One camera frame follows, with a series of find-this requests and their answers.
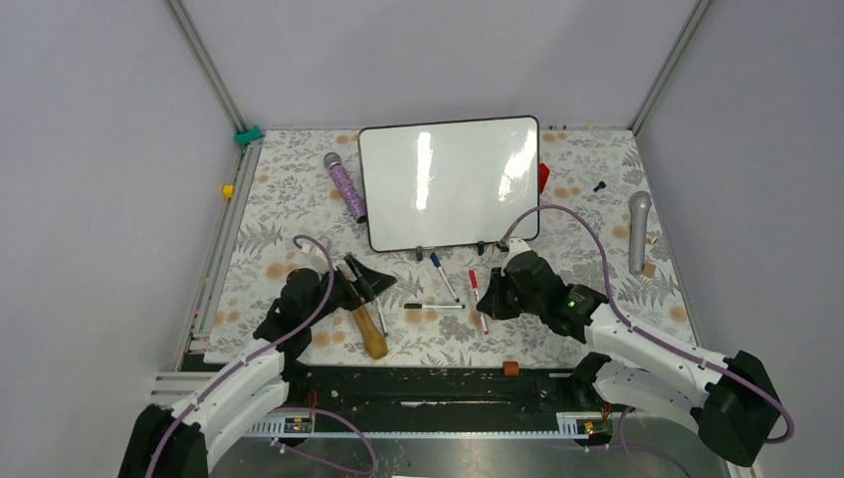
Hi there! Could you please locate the orange brown cylinder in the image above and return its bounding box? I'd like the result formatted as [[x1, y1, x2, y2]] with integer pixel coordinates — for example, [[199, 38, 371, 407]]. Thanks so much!
[[502, 360, 521, 376]]

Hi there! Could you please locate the floral patterned mat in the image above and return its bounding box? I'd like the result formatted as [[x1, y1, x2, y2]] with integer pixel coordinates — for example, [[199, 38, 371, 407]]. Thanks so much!
[[203, 129, 695, 367]]

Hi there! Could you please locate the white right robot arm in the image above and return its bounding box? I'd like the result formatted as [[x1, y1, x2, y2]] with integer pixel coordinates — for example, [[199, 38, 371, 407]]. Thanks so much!
[[479, 249, 782, 467]]

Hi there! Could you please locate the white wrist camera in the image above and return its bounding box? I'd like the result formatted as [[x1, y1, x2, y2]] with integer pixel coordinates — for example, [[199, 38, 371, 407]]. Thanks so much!
[[294, 237, 333, 274], [496, 237, 532, 269]]

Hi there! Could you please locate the teal block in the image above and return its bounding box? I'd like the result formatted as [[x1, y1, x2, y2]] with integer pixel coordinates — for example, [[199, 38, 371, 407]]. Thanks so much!
[[234, 125, 264, 147]]

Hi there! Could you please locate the purple glitter microphone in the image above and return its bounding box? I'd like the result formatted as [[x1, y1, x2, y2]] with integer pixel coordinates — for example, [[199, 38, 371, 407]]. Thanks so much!
[[323, 151, 367, 224]]

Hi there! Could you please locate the green cap marker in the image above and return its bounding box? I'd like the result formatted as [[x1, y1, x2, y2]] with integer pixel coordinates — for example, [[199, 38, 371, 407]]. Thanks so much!
[[374, 297, 389, 338]]

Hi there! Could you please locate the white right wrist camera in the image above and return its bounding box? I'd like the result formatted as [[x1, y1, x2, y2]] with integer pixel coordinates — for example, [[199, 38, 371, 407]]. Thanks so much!
[[496, 237, 532, 269]]

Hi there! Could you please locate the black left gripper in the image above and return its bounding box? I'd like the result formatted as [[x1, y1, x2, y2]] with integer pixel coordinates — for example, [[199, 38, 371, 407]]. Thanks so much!
[[304, 253, 395, 327]]

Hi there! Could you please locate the silver grey microphone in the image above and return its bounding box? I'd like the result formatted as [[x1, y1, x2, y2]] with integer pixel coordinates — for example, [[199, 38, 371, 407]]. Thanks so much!
[[628, 190, 652, 276]]

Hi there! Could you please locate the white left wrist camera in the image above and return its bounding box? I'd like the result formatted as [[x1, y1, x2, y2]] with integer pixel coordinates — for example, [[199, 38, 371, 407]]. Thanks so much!
[[294, 237, 333, 274]]

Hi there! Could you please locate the black cap marker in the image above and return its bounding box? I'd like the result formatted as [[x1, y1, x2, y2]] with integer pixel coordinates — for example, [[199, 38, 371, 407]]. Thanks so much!
[[403, 303, 466, 310]]

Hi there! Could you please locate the slotted grey cable duct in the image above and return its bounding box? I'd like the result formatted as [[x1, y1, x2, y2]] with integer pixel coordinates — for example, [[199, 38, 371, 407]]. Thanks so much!
[[244, 413, 595, 441]]

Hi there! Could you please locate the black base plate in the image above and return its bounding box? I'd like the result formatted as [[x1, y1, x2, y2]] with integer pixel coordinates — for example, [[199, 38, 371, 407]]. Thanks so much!
[[284, 362, 624, 435]]

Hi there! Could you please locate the white whiteboard black frame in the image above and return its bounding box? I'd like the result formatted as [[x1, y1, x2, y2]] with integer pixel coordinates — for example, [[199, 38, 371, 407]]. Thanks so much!
[[358, 116, 540, 253]]

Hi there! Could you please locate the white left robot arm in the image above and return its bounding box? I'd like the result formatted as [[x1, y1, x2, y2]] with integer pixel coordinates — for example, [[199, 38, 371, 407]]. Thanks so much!
[[118, 254, 397, 477]]

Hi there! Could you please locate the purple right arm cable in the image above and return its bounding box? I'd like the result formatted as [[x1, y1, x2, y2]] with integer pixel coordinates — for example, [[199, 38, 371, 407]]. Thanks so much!
[[500, 203, 796, 444]]

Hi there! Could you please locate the red object behind whiteboard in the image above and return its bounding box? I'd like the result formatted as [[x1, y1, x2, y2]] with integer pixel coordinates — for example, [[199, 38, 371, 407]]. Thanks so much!
[[538, 162, 550, 194]]

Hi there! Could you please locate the small brown wooden cube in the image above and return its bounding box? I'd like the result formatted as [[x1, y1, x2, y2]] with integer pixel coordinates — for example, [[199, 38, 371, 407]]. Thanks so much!
[[641, 263, 657, 279]]

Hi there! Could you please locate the blue cap marker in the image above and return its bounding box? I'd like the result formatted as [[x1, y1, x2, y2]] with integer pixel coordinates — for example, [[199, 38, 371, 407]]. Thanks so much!
[[429, 252, 461, 304]]

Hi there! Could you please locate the wooden microphone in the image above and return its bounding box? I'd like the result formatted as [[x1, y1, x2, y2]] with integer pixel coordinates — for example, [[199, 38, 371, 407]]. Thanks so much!
[[351, 305, 389, 359]]

